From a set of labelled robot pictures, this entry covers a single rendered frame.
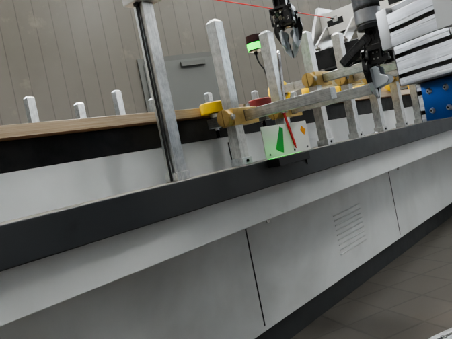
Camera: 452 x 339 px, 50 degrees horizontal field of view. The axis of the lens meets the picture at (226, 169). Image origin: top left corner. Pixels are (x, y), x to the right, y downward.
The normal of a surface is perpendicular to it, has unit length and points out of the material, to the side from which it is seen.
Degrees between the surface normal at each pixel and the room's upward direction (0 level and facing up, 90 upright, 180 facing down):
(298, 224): 90
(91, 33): 90
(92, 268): 90
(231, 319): 90
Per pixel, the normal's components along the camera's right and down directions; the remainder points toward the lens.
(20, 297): 0.74, -0.13
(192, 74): 0.40, -0.05
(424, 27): -0.90, 0.19
